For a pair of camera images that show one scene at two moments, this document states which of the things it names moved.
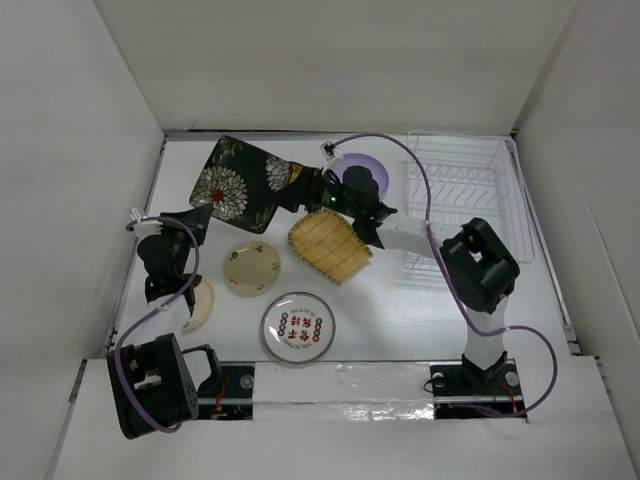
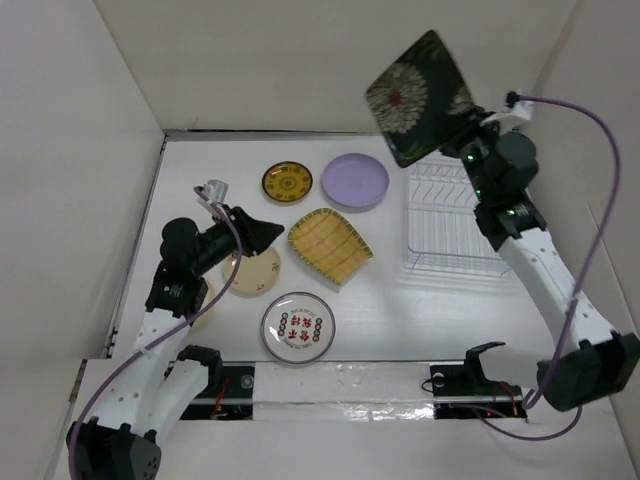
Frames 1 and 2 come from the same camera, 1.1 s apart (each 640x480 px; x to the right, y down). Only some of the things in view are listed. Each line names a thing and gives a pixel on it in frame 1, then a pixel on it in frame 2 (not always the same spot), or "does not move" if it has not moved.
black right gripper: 310,182 to 489,130
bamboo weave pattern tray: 328,242 does not move
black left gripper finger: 198,217 to 260,235
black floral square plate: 242,184 to 418,98
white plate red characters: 297,327 does not move
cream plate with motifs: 251,268 does not move
